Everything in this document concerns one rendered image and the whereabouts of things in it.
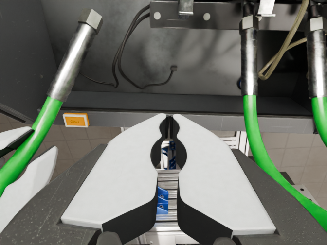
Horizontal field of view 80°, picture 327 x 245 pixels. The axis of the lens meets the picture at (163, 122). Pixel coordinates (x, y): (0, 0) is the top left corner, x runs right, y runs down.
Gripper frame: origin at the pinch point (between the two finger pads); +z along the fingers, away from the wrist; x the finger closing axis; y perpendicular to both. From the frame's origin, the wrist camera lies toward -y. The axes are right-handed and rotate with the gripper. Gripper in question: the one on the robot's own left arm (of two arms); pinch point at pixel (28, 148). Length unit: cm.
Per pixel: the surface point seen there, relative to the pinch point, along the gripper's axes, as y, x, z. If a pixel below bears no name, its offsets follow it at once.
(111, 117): 24.9, -0.8, 12.4
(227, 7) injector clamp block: 2.1, 4.6, 31.7
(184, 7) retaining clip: -3.6, 1.8, 19.2
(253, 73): -2.0, 12.2, 20.2
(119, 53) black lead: 8.5, -3.7, 17.0
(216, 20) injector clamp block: 3.8, 4.6, 30.1
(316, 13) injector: -5.3, 13.7, 30.4
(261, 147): -2.3, 16.8, 13.0
